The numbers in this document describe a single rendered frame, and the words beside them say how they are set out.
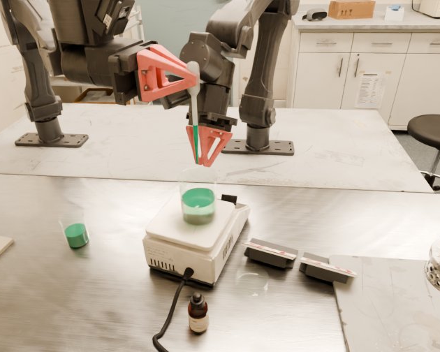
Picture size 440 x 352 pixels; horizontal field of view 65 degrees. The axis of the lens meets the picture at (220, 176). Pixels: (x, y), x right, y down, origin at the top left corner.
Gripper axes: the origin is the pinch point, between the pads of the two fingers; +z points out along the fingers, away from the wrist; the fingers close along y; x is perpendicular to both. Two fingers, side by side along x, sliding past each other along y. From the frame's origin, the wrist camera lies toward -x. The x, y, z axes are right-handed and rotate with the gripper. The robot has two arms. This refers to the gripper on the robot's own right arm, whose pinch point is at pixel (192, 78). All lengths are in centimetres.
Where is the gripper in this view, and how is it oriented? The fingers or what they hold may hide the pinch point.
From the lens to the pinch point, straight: 48.3
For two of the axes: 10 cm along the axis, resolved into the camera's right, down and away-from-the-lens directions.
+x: 0.1, 8.3, 5.5
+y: 3.7, -5.2, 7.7
